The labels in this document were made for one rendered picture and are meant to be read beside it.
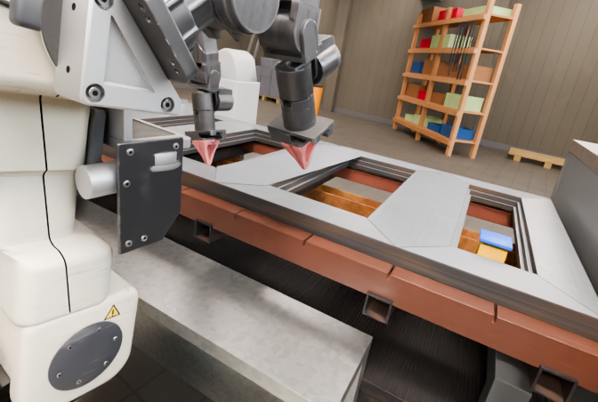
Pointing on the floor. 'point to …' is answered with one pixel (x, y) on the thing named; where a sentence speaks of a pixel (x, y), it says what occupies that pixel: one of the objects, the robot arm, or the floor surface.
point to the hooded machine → (239, 84)
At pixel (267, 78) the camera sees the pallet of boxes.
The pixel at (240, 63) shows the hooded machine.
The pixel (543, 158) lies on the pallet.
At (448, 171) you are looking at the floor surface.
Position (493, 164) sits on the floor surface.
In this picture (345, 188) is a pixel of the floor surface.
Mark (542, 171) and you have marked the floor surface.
